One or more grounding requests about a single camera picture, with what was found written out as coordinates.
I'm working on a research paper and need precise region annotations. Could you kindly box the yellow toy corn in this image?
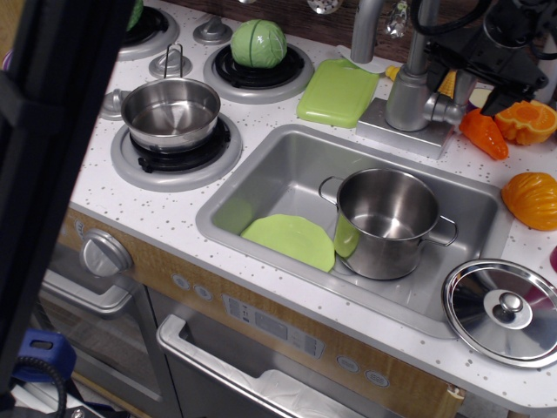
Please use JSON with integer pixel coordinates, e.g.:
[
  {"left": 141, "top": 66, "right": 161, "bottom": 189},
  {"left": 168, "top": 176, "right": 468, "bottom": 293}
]
[{"left": 385, "top": 65, "right": 400, "bottom": 81}]

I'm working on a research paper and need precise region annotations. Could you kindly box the green cutting board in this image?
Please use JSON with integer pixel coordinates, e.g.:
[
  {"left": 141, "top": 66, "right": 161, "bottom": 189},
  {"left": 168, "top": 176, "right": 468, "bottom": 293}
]
[{"left": 296, "top": 58, "right": 379, "bottom": 129}]

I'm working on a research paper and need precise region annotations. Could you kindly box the front stove burner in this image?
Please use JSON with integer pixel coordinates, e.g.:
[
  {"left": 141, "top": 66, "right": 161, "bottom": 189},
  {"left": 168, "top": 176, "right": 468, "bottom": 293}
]
[{"left": 111, "top": 115, "right": 243, "bottom": 192}]

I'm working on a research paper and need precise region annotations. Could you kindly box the stove burner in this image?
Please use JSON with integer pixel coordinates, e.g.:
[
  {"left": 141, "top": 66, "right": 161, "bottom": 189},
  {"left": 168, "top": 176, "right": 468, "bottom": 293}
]
[
  {"left": 111, "top": 115, "right": 243, "bottom": 192},
  {"left": 203, "top": 44, "right": 314, "bottom": 105},
  {"left": 117, "top": 6, "right": 179, "bottom": 62}
]

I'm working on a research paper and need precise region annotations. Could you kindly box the silver stove knob left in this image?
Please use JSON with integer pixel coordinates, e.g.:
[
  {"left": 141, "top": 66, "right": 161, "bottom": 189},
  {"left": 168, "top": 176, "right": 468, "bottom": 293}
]
[{"left": 99, "top": 89, "right": 131, "bottom": 121}]

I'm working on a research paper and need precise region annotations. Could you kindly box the grey sink basin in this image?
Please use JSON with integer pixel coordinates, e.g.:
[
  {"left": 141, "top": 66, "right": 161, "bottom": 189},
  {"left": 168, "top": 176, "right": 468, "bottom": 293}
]
[{"left": 196, "top": 125, "right": 513, "bottom": 339}]

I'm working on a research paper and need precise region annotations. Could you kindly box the silver faucet lever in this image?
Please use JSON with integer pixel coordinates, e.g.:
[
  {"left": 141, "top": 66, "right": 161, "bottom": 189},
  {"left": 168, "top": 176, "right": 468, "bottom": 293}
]
[{"left": 423, "top": 70, "right": 477, "bottom": 125}]

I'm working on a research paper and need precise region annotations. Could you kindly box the purple toy at edge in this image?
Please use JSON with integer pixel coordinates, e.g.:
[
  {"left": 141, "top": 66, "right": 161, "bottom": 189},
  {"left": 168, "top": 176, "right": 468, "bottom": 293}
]
[{"left": 549, "top": 247, "right": 557, "bottom": 271}]

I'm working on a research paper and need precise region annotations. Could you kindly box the orange toy carrot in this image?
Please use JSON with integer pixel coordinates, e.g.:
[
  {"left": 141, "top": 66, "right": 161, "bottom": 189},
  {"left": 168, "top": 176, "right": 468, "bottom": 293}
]
[{"left": 459, "top": 109, "right": 509, "bottom": 160}]

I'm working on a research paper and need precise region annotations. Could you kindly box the rear stove burner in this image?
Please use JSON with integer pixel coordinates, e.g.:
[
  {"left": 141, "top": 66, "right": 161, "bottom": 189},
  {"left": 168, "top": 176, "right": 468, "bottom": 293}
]
[{"left": 203, "top": 44, "right": 314, "bottom": 105}]

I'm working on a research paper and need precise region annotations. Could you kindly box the dishwasher door handle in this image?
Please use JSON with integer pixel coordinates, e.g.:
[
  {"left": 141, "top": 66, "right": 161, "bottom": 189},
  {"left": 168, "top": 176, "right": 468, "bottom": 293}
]
[{"left": 157, "top": 314, "right": 359, "bottom": 417}]

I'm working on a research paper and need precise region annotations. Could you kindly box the grey curved pipe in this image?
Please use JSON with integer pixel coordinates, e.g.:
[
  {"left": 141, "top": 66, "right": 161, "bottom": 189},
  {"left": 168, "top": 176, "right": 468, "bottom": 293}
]
[{"left": 351, "top": 0, "right": 385, "bottom": 64}]

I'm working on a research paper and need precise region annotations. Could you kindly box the black foreground frame post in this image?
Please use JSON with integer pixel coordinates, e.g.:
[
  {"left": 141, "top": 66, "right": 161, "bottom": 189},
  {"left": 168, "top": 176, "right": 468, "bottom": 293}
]
[{"left": 1, "top": 1, "right": 133, "bottom": 393}]

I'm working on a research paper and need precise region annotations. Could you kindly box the orange toy half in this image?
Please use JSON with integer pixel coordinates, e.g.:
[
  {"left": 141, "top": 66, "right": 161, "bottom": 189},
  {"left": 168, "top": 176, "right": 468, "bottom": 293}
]
[{"left": 494, "top": 100, "right": 556, "bottom": 145}]

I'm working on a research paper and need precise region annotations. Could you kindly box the purple striped toy onion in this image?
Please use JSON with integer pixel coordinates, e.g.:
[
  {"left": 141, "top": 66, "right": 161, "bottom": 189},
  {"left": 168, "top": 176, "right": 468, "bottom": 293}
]
[{"left": 2, "top": 50, "right": 13, "bottom": 71}]

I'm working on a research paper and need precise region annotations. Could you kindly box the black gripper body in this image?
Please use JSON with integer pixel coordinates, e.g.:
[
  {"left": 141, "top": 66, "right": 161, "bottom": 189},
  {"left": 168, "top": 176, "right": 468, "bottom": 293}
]
[{"left": 426, "top": 8, "right": 548, "bottom": 94}]

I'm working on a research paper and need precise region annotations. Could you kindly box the orange toy pepper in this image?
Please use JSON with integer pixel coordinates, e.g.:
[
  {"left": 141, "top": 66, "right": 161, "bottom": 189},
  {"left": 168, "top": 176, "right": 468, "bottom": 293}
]
[{"left": 501, "top": 172, "right": 556, "bottom": 231}]

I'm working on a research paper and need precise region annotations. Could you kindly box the silver stove knob middle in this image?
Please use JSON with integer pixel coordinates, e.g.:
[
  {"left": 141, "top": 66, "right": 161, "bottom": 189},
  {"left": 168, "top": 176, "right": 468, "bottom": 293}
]
[{"left": 148, "top": 48, "right": 192, "bottom": 78}]

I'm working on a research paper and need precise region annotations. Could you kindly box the green plastic plate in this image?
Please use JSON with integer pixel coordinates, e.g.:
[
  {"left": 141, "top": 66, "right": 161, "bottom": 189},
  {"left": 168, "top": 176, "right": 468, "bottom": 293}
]
[{"left": 240, "top": 214, "right": 336, "bottom": 273}]

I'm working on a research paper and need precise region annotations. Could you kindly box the tall steel pot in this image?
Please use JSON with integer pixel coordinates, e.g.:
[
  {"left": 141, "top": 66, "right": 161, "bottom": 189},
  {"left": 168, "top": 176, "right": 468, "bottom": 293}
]
[{"left": 318, "top": 168, "right": 459, "bottom": 280}]

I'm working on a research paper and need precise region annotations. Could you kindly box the silver oven knob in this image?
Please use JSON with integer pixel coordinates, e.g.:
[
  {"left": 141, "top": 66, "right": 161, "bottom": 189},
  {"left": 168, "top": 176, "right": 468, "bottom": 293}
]
[{"left": 79, "top": 228, "right": 133, "bottom": 278}]

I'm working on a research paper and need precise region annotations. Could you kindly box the far left stove burner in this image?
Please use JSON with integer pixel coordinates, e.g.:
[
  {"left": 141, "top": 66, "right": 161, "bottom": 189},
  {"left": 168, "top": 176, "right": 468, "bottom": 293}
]
[{"left": 117, "top": 6, "right": 179, "bottom": 62}]

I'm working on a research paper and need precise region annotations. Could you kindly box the small steel saucepan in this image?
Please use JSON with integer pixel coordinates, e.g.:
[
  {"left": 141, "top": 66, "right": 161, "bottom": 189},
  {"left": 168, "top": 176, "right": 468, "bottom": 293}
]
[{"left": 121, "top": 44, "right": 221, "bottom": 153}]

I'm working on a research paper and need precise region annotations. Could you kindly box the green toy cabbage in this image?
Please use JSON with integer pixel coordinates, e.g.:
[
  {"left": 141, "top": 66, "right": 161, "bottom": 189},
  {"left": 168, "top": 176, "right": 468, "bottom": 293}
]
[{"left": 231, "top": 19, "right": 288, "bottom": 69}]

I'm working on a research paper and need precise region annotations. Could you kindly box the silver faucet with base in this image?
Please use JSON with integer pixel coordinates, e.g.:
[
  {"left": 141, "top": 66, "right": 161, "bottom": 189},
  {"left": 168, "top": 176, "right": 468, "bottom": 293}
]
[{"left": 355, "top": 0, "right": 456, "bottom": 160}]

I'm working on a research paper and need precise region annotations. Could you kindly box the silver stove knob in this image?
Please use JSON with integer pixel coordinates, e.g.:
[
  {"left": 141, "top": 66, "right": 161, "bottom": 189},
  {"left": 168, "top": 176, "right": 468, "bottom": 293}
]
[
  {"left": 192, "top": 17, "right": 232, "bottom": 45},
  {"left": 148, "top": 48, "right": 192, "bottom": 78},
  {"left": 99, "top": 89, "right": 131, "bottom": 121}
]

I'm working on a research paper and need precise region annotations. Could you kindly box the oven door handle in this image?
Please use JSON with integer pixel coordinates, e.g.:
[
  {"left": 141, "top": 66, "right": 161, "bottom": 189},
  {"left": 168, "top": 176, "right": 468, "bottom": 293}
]
[{"left": 43, "top": 270, "right": 132, "bottom": 320}]

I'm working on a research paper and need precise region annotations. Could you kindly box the steel pot lid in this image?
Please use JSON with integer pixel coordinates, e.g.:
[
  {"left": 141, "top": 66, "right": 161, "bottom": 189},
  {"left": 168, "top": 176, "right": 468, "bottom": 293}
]
[{"left": 441, "top": 259, "right": 556, "bottom": 368}]

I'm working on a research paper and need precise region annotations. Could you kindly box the silver stove knob rear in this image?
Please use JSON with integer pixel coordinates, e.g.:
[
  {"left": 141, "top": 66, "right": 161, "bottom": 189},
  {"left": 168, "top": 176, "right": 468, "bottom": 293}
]
[{"left": 192, "top": 17, "right": 232, "bottom": 45}]

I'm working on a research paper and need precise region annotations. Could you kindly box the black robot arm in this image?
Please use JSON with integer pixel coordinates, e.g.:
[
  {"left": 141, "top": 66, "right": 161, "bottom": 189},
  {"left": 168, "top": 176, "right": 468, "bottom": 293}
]
[{"left": 414, "top": 1, "right": 556, "bottom": 116}]

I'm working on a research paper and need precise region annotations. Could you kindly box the green toy vegetable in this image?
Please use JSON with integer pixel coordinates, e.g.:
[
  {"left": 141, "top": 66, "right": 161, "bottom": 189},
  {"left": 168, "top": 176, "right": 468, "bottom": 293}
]
[{"left": 126, "top": 0, "right": 144, "bottom": 31}]

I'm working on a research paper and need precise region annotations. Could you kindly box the blue clamp with cable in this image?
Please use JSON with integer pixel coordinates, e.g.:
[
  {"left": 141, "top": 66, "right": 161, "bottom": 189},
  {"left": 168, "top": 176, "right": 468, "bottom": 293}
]
[{"left": 11, "top": 328, "right": 77, "bottom": 417}]

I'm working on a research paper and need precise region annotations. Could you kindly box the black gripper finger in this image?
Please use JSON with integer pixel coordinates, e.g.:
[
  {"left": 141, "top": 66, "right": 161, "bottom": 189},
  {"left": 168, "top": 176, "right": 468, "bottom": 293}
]
[
  {"left": 426, "top": 57, "right": 450, "bottom": 91},
  {"left": 480, "top": 86, "right": 522, "bottom": 116}
]

